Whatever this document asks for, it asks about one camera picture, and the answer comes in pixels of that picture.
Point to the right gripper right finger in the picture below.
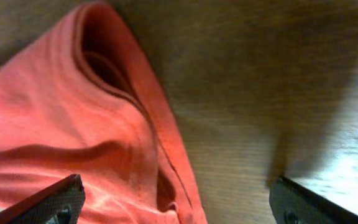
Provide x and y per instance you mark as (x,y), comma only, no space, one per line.
(292,203)

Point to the white t-shirt green logo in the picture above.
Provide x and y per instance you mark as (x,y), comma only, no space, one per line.
(335,176)

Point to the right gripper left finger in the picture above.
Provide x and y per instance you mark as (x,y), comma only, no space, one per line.
(60,203)

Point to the red orange t-shirt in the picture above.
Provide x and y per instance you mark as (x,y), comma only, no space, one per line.
(83,99)

